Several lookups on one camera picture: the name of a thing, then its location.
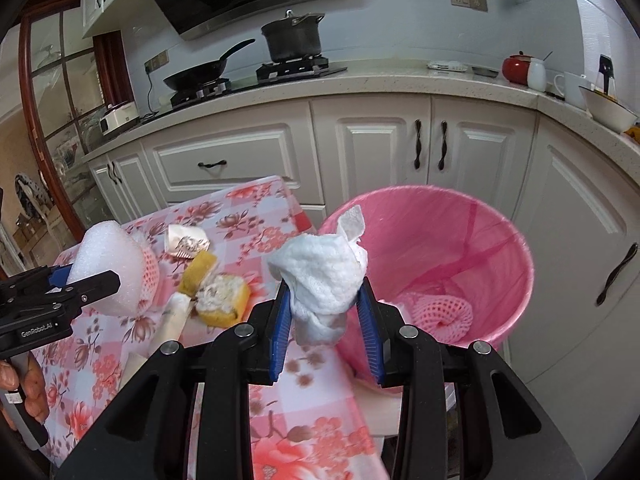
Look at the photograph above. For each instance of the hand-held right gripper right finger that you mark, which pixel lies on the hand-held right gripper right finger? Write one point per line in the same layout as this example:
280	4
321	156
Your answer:
371	332

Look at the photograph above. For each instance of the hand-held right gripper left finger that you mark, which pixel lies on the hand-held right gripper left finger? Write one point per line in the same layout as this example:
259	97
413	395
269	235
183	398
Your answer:
280	332

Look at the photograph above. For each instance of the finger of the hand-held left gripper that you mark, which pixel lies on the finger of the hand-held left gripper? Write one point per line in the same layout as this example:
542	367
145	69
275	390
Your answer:
97	282
59	275

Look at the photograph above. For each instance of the white foam block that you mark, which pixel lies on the white foam block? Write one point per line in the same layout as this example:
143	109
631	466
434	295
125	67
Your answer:
105	260

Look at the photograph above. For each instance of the yellow sponge pieces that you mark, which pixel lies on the yellow sponge pieces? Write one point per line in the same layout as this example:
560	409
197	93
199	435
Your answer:
220	301

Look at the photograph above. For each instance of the white tissue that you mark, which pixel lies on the white tissue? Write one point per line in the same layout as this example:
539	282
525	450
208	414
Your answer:
320	270

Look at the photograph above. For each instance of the pink trash bin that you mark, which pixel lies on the pink trash bin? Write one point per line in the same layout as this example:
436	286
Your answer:
450	240

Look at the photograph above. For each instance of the person's left hand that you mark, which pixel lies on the person's left hand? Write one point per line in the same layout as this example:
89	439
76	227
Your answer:
36	385

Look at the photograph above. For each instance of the pink foam fruit net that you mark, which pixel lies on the pink foam fruit net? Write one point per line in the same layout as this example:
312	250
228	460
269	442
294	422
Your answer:
149	272
445	316

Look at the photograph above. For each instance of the beige board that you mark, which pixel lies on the beige board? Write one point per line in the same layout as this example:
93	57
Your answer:
380	410

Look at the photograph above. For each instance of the patterned cloth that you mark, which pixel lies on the patterned cloth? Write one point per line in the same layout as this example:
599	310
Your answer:
27	191

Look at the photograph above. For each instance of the beige paper piece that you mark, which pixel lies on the beige paper piece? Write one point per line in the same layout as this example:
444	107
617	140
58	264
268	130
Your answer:
132	366

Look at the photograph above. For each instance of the pink floral tablecloth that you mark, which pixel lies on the pink floral tablecloth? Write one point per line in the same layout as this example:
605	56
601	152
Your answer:
250	210

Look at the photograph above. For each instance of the white kitchen appliance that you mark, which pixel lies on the white kitchen appliance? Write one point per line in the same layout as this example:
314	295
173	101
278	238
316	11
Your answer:
119	116

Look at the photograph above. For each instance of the white kitchen base cabinet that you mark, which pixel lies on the white kitchen base cabinet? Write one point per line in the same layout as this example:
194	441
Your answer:
375	150

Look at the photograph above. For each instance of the black wok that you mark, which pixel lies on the black wok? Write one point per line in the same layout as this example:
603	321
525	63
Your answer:
195	77

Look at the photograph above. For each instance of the black gas stove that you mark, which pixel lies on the black gas stove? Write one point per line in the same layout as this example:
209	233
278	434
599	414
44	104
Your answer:
300	72

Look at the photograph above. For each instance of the white flat dish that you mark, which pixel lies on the white flat dish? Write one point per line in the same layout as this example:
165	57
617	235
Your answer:
447	65

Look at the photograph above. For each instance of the small metal dish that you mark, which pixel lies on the small metal dish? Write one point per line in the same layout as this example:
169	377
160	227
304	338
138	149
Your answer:
485	71

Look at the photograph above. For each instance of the black cooking pot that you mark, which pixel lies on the black cooking pot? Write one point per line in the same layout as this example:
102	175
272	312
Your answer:
292	40

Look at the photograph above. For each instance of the red lidded pot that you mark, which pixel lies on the red lidded pot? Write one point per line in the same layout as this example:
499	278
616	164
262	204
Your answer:
515	70

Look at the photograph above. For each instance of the white jar with spoon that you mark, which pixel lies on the white jar with spoon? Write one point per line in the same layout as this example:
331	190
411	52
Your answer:
537	75

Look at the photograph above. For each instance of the white mug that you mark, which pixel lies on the white mug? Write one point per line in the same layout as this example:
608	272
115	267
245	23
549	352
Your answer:
570	90

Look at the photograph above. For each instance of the white bowl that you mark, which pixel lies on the white bowl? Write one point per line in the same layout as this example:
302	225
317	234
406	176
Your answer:
607	110

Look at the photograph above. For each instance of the orange fruit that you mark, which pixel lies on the orange fruit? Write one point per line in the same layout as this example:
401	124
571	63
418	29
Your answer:
634	133

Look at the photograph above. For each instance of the wooden glass door frame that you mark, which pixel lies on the wooden glass door frame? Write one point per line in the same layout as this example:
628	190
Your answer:
30	85

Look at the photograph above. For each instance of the dark wall socket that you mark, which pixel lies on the dark wall socket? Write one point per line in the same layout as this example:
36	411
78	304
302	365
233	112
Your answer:
156	62

